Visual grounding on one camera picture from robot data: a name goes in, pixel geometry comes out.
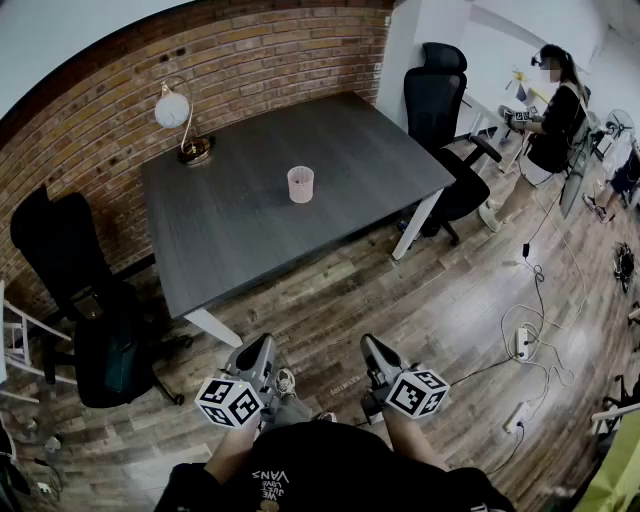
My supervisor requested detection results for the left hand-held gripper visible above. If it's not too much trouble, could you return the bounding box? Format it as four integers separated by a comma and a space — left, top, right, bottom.
194, 332, 279, 431

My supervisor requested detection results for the black tangled cable bundle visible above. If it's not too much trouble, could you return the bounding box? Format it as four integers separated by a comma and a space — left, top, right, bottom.
612, 241, 637, 295

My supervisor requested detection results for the person's grey trouser leg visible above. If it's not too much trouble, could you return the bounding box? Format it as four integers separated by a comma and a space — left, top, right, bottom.
258, 392, 315, 434

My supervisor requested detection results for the person's right forearm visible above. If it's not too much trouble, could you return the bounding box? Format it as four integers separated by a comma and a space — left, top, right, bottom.
382, 405, 452, 472

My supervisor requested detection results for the white desk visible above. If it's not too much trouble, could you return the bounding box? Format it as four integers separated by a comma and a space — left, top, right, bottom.
459, 82, 557, 176

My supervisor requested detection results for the white table leg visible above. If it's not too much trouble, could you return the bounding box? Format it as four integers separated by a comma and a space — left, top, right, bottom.
390, 188, 446, 263
183, 307, 245, 349

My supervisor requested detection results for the black chair base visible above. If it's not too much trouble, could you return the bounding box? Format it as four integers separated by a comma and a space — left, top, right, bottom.
590, 373, 640, 441

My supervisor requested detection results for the black office chair without headrest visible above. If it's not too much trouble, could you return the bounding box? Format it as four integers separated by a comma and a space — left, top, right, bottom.
9, 184, 195, 410

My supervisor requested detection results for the green cloth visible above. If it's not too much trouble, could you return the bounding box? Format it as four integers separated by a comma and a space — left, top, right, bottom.
573, 408, 640, 512

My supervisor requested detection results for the white cable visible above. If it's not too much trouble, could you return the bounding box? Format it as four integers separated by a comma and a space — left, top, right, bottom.
498, 197, 587, 401

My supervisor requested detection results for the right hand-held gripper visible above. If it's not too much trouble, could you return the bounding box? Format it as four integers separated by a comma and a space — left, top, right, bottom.
359, 333, 451, 427

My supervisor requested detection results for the black office chair with headrest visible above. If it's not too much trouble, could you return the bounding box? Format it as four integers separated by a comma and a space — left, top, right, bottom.
399, 42, 504, 247

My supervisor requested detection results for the brass lamp with white globe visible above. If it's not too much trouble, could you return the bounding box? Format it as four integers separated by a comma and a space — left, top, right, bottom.
153, 75, 218, 167

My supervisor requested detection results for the person's left forearm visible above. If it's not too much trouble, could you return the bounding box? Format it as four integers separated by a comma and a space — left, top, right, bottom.
202, 422, 262, 485

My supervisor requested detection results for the white metal rack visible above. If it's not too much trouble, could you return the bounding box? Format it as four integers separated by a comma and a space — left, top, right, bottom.
0, 279, 76, 405

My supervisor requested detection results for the person's black printed shirt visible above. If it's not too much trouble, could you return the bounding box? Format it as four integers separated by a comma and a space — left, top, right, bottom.
153, 419, 517, 512

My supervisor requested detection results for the yellow flower vase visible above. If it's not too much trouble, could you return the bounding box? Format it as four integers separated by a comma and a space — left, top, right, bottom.
505, 69, 532, 102

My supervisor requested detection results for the white standing fan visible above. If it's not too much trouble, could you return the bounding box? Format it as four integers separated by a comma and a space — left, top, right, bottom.
604, 108, 637, 140

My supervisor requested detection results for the pink cup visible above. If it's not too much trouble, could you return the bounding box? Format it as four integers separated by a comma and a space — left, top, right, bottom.
286, 165, 316, 205

